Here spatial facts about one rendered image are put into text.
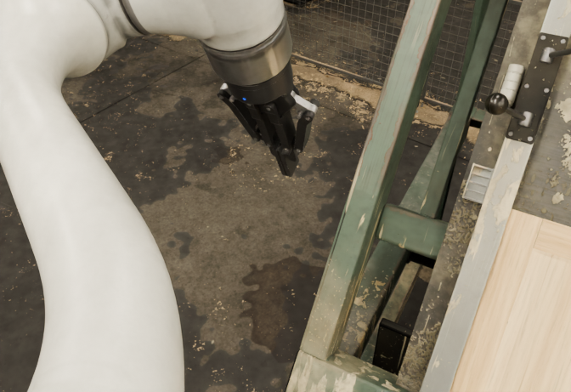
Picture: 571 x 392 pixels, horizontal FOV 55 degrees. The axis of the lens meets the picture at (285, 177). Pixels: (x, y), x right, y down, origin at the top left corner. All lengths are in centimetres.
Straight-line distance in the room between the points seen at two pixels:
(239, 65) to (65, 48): 16
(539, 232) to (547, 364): 24
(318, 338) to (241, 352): 113
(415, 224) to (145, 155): 231
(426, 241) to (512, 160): 24
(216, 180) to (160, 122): 71
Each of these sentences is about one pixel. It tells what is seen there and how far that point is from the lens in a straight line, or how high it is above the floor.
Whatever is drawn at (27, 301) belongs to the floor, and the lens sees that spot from 265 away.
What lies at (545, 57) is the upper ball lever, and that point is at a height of 145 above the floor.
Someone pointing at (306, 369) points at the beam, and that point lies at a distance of 119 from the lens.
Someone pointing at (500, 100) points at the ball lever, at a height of 143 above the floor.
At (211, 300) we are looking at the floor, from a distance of 243.
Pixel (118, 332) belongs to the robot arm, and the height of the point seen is 170.
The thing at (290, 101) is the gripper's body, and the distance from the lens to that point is 62.
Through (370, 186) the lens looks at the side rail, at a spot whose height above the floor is 120.
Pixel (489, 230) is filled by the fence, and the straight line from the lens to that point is 109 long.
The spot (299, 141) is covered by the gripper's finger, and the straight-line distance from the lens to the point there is 68.
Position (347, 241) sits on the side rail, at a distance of 112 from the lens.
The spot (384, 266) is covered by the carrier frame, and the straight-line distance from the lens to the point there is 151.
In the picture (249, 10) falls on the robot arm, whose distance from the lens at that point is 49.
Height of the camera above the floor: 190
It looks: 39 degrees down
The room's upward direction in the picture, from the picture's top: straight up
